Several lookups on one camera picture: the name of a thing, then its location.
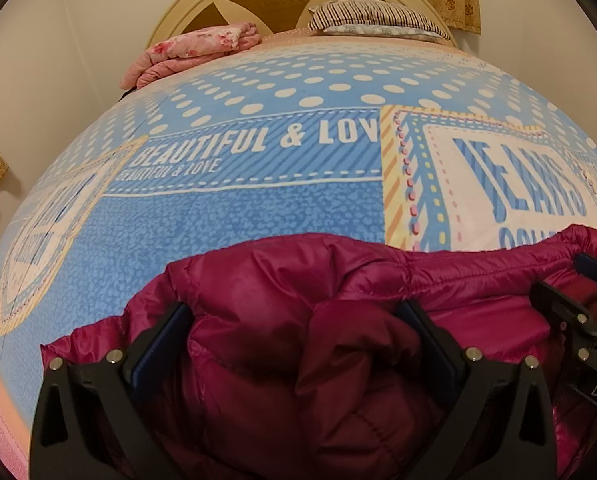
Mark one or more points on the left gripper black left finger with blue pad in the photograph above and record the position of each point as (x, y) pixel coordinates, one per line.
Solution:
(96, 421)

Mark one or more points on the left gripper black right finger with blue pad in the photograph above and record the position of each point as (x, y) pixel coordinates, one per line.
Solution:
(497, 416)

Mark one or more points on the magenta puffer jacket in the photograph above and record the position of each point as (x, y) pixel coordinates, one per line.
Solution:
(297, 367)

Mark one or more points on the blue pink patterned bedspread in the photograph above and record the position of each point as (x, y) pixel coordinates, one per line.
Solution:
(416, 145)

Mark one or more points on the black cloth beside bed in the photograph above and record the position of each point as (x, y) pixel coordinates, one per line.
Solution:
(127, 93)

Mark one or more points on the folded pink floral blanket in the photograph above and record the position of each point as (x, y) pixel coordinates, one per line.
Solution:
(192, 49)

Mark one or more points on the striped pillow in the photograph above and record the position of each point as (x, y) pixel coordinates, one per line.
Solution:
(370, 12)

